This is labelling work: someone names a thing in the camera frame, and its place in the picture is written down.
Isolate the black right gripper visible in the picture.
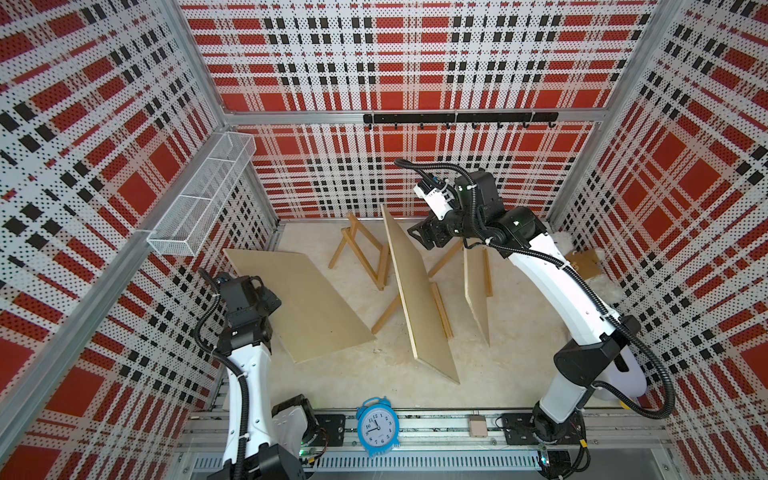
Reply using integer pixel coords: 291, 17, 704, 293
406, 201, 482, 253

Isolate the plywood board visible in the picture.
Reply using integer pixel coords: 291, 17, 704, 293
463, 248, 493, 344
224, 249, 375, 363
381, 206, 460, 384

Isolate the wooden easel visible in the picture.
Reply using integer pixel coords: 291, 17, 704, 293
328, 212, 390, 291
371, 282, 454, 339
428, 242, 494, 297

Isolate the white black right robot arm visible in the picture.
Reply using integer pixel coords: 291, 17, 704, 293
396, 160, 676, 444

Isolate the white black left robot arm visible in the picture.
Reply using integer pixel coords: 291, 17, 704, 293
193, 268, 320, 479

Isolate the white teddy bear brown hoodie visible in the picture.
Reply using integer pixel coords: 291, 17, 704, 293
551, 231, 626, 306

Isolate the blue alarm clock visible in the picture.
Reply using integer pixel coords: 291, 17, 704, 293
356, 397, 400, 457

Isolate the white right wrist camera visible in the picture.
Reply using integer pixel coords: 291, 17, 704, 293
413, 180, 455, 221

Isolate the black hook rail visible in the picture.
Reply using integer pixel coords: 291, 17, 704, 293
362, 111, 560, 126

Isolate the white wire mesh basket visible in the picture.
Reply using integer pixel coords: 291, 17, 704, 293
148, 132, 255, 257

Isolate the small beige box on rail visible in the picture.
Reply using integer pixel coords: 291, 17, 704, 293
468, 415, 488, 438

